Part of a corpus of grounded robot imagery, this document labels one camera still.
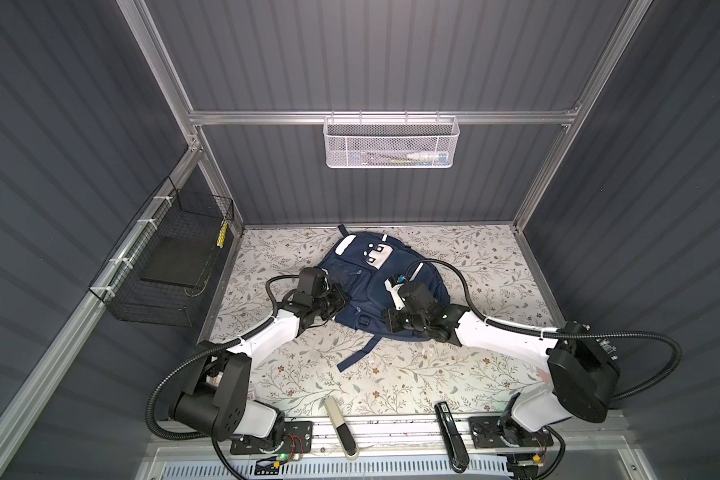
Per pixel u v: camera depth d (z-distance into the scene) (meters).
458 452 0.68
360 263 0.96
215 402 0.43
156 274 0.68
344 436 0.70
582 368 0.44
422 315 0.64
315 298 0.70
